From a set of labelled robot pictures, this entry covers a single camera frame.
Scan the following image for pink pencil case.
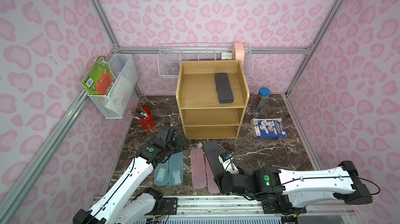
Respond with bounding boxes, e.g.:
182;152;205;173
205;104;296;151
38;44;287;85
190;148;207;189
205;158;220;194

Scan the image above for black pencil case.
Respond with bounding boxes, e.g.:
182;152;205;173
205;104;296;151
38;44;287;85
215;73;234;104
203;140;225;183

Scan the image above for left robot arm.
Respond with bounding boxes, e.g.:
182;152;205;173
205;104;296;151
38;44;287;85
73;124;189;224

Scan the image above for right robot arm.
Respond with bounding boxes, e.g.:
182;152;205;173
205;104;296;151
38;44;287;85
210;152;373;215

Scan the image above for wooden three-tier shelf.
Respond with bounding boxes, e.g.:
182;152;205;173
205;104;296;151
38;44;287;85
176;74;250;140

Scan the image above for blue-lid pencil tube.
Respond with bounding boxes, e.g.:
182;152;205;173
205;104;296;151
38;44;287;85
253;87;271;115

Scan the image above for red pen cup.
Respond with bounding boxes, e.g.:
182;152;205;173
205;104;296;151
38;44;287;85
139;107;156;130

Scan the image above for blue white box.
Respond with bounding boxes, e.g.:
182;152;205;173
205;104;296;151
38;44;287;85
251;118;287;139

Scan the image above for white paper in basket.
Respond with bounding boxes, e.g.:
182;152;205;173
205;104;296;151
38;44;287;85
105;75;134;114

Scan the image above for white mesh basket left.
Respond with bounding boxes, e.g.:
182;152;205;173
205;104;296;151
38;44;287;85
81;54;138;119

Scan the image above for green red booklet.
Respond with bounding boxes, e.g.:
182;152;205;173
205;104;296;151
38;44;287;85
81;56;116;95

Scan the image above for small white socket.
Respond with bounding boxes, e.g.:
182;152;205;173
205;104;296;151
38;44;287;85
221;52;233;60

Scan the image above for pink box in rack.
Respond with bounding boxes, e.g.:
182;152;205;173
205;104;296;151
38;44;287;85
232;42;245;65

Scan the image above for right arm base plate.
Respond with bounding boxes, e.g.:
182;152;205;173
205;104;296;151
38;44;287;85
261;195;307;215

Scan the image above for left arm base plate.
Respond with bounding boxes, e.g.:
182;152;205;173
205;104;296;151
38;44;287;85
147;197;178;215

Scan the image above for white wire rack back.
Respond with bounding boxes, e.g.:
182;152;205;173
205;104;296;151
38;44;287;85
157;43;254;78

